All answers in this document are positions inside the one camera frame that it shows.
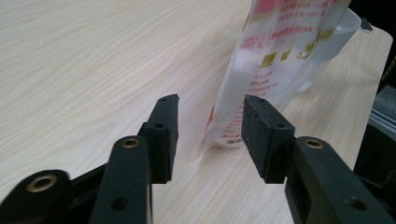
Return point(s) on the white and red spout pouch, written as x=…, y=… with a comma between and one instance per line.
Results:
x=274, y=68

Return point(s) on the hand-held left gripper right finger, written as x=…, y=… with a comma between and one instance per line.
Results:
x=320, y=186

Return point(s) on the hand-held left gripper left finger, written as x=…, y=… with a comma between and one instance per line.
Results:
x=124, y=180

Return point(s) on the aluminium floor rail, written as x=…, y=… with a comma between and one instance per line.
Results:
x=384, y=119

